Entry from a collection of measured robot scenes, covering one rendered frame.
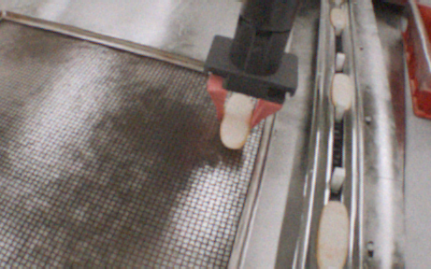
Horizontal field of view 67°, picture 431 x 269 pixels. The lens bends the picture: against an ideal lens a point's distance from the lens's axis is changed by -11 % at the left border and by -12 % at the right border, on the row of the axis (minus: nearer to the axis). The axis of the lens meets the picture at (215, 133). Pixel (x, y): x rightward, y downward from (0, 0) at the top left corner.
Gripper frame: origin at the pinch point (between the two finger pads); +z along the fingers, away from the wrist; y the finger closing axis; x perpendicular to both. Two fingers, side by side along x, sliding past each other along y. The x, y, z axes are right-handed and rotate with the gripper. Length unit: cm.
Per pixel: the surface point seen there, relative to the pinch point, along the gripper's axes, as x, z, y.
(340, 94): -13.3, 2.0, -16.0
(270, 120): -1.5, 0.6, -4.5
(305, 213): 10.4, 2.4, -10.2
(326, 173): 2.9, 3.1, -13.3
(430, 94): -15.6, -2.1, -32.1
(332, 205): 8.5, 2.3, -13.7
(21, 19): -11.8, 0.7, 39.3
